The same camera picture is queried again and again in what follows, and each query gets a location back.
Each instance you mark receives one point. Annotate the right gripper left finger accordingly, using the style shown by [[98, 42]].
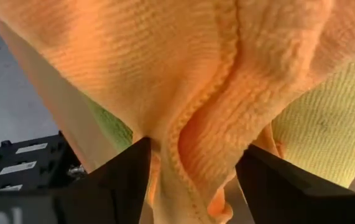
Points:
[[124, 180]]

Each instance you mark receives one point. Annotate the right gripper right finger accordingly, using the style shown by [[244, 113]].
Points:
[[276, 193]]

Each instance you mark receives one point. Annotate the green microfiber towel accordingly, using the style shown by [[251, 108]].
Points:
[[115, 127]]

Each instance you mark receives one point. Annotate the yellow microfiber towel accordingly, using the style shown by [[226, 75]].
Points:
[[329, 124]]

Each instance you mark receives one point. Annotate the orange microfiber towel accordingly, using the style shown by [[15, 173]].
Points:
[[171, 62]]

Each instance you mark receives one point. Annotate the black box with white labels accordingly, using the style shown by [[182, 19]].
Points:
[[25, 165]]

